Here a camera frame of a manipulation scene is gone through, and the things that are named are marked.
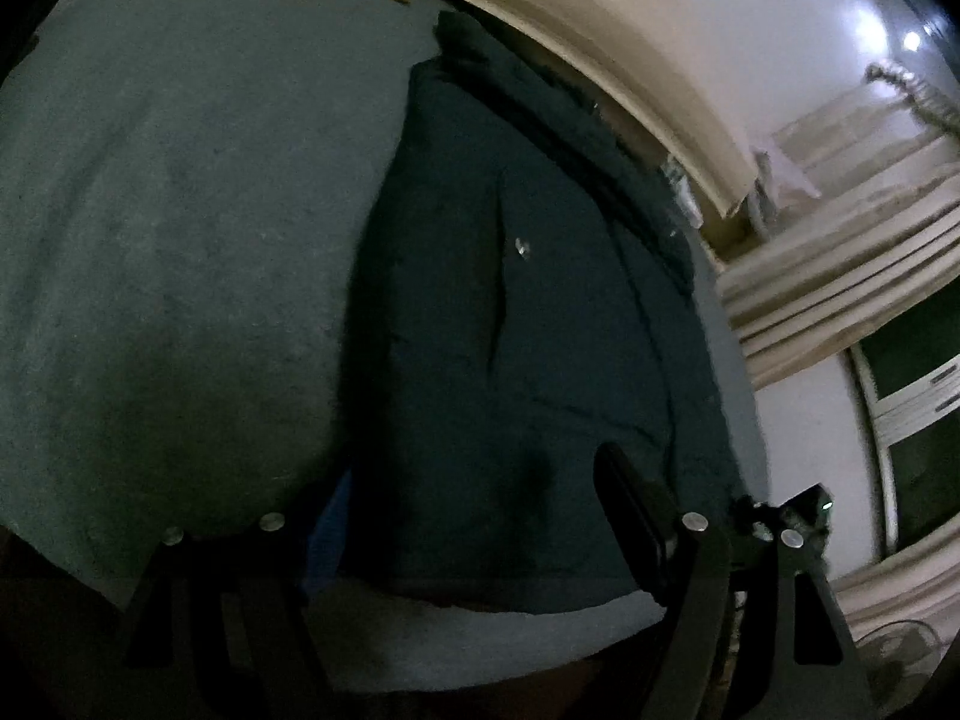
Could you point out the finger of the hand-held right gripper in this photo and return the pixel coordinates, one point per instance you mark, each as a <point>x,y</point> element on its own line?
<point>754,517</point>

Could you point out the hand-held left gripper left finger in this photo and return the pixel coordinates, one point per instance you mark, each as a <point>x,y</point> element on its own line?
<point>330,540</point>

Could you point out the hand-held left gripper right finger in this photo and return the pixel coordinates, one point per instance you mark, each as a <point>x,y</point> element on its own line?
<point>637,517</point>

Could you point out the dark zip-up jacket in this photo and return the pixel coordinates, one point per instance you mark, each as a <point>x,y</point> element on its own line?
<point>525,352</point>

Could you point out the beige curtain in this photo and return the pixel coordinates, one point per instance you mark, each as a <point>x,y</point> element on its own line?
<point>900,570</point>
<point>825,292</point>

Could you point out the white framed window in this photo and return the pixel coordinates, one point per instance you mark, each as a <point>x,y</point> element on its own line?
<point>915,465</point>

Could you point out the white electric fan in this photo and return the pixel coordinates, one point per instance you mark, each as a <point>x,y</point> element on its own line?
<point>892,660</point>

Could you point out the white cloth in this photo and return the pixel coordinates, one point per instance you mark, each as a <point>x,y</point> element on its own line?
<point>684,191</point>

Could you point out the bed with grey sheet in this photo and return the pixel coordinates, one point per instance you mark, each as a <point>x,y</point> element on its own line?
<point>150,240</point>

